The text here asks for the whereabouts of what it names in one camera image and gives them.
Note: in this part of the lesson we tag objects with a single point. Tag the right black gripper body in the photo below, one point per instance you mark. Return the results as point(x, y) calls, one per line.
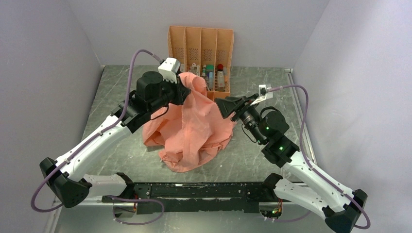
point(251, 118)

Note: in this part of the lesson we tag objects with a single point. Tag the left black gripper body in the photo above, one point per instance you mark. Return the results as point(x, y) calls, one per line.
point(173, 92)

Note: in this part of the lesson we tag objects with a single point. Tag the pink zip-up jacket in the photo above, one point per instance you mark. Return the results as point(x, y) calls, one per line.
point(193, 133)

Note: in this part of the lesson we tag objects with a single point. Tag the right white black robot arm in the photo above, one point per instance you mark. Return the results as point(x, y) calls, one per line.
point(338, 205)

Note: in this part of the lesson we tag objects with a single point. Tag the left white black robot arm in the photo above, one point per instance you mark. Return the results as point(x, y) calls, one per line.
point(67, 175)

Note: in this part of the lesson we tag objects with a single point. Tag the red capped grey marker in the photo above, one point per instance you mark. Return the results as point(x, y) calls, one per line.
point(220, 75)

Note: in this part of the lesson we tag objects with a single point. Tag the green capped blue tube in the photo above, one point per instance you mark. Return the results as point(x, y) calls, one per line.
point(208, 75)

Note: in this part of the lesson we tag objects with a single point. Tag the orange four-slot file organizer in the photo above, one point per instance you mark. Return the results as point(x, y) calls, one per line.
point(203, 46)

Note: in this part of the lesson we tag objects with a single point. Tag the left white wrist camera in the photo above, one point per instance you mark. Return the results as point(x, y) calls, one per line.
point(168, 69)

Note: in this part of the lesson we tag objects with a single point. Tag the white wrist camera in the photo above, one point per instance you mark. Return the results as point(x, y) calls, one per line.
point(264, 94)
point(168, 69)

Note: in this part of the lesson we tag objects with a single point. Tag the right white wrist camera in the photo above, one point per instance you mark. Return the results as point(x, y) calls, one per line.
point(264, 94)

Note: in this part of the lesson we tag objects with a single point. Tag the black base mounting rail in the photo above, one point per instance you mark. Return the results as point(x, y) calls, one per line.
point(248, 197)

